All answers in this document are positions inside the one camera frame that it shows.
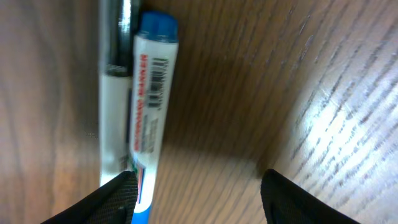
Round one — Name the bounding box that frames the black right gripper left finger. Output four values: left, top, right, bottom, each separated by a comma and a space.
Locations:
44, 171, 138, 224

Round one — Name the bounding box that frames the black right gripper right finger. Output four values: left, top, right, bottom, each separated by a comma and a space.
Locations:
261, 169, 358, 224

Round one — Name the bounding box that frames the blue capped white marker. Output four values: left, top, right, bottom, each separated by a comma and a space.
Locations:
129, 11, 179, 224

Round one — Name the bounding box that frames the black capped white marker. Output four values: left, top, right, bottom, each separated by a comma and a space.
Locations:
98, 0, 142, 185

